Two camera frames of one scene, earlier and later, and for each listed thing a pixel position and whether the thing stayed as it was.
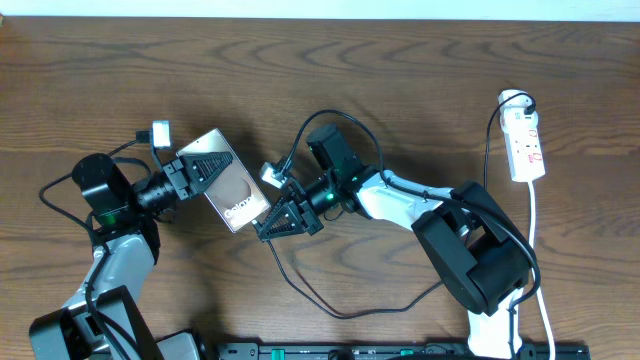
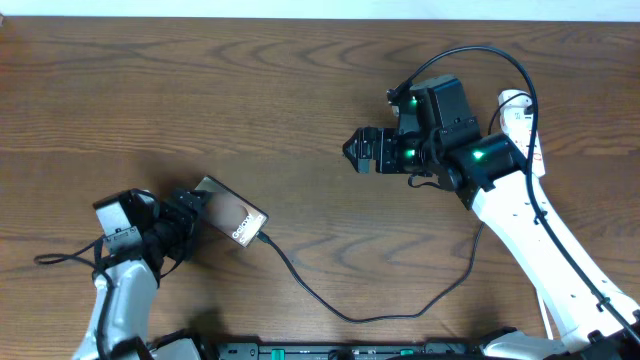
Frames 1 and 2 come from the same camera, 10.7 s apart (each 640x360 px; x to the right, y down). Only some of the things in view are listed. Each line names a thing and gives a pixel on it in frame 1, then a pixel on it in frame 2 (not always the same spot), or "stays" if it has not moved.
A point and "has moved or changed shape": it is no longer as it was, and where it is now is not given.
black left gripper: (180, 168) → (182, 221)
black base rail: (560, 350) stays
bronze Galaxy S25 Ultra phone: (234, 195) has moved or changed shape
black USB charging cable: (531, 108) → (436, 299)
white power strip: (522, 137) stays
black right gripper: (295, 225) → (386, 138)
